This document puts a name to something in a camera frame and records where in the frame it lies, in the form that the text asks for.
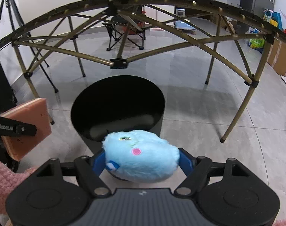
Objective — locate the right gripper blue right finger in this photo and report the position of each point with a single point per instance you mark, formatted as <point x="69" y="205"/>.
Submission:
<point x="186" y="162"/>

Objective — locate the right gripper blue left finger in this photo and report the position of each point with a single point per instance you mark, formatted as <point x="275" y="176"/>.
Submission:
<point x="98" y="162"/>

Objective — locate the orange pink sponge block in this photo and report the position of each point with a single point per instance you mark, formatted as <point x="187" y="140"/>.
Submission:
<point x="31" y="112"/>

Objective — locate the light blue plush toy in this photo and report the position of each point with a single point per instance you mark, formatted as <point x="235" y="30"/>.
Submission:
<point x="139" y="156"/>

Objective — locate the black round trash bin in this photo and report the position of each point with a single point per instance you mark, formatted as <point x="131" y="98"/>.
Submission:
<point x="115" y="104"/>

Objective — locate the black folding camp chair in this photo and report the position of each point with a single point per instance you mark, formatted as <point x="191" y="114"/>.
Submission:
<point x="116" y="28"/>

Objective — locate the green snack bag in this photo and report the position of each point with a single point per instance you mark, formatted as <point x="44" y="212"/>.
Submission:
<point x="257" y="44"/>

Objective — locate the large brown cardboard box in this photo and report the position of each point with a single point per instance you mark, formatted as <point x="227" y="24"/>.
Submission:
<point x="277" y="57"/>

